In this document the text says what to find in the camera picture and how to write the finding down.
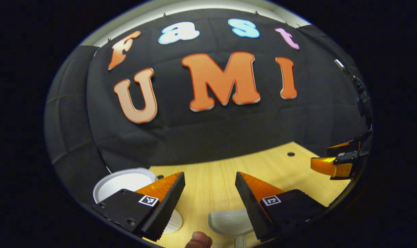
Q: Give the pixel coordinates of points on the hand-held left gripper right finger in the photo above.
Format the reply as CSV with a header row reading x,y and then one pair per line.
x,y
249,206

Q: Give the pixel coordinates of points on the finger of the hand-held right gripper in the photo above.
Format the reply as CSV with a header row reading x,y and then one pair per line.
x,y
329,167
337,150

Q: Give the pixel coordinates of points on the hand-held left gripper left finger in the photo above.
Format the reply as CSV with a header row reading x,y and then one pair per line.
x,y
168,210

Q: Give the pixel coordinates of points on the grey plastic dustpan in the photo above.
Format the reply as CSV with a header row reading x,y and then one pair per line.
x,y
230,222

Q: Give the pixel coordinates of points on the white ribbed garbage bin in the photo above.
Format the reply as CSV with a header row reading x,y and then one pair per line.
x,y
122,182

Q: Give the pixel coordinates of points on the wooden desktop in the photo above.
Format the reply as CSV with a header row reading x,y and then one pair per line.
x,y
211,186

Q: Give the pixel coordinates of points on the black backdrop cloth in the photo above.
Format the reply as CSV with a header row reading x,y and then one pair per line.
x,y
194,137

